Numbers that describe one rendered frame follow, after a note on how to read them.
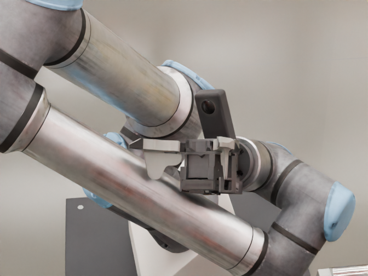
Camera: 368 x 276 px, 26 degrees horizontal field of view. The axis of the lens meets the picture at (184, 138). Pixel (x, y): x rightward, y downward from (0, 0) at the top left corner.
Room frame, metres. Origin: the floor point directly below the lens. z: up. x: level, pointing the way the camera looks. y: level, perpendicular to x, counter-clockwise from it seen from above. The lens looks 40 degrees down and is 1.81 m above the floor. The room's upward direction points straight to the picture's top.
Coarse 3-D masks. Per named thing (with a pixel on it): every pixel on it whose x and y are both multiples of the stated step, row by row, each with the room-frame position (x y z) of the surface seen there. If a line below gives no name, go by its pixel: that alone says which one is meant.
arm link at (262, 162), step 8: (248, 144) 0.99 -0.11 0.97; (256, 144) 1.00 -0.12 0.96; (256, 152) 0.98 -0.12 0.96; (264, 152) 0.99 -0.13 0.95; (256, 160) 0.97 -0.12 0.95; (264, 160) 0.98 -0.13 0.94; (256, 168) 0.96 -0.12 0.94; (264, 168) 0.97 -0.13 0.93; (256, 176) 0.95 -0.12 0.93; (264, 176) 0.97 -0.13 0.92; (248, 184) 0.95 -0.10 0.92; (256, 184) 0.96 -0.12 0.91
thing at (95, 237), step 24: (72, 216) 1.48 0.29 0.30; (96, 216) 1.48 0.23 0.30; (120, 216) 1.48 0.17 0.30; (240, 216) 1.48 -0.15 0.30; (264, 216) 1.48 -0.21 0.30; (72, 240) 1.40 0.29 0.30; (96, 240) 1.40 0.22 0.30; (120, 240) 1.40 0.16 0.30; (72, 264) 1.32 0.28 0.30; (96, 264) 1.32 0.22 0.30; (120, 264) 1.32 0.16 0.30
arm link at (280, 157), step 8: (264, 144) 1.03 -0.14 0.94; (272, 144) 1.06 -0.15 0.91; (272, 152) 1.02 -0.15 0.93; (280, 152) 1.04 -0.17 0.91; (288, 152) 1.07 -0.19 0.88; (272, 160) 1.00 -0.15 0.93; (280, 160) 1.02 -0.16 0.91; (288, 160) 1.02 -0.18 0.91; (272, 168) 0.99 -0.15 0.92; (280, 168) 1.00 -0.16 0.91; (272, 176) 0.99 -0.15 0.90; (264, 184) 0.98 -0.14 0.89; (272, 184) 0.98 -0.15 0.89; (256, 192) 1.00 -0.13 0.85; (264, 192) 0.99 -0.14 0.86
